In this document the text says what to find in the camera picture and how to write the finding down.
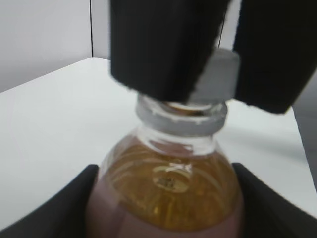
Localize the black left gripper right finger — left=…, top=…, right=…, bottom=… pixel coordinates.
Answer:
left=232, top=163, right=317, bottom=238

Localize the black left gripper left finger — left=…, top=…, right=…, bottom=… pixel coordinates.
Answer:
left=0, top=165, right=99, bottom=238

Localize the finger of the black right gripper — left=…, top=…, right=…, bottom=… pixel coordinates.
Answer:
left=233, top=0, right=317, bottom=114
left=109, top=0, right=229, bottom=103

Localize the peach oolong tea bottle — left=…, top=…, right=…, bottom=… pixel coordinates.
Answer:
left=86, top=96, right=244, bottom=238

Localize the white bottle cap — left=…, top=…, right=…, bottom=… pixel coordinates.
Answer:
left=187, top=48, right=240, bottom=105

